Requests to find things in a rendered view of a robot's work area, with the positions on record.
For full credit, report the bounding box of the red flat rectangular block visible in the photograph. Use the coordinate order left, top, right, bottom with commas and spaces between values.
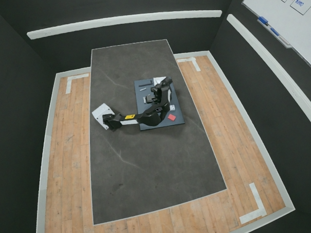
168, 114, 175, 121

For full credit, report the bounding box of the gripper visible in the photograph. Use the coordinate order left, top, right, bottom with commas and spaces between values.
146, 93, 172, 104

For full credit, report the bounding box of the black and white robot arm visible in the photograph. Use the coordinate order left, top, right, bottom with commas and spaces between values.
102, 77, 173, 130

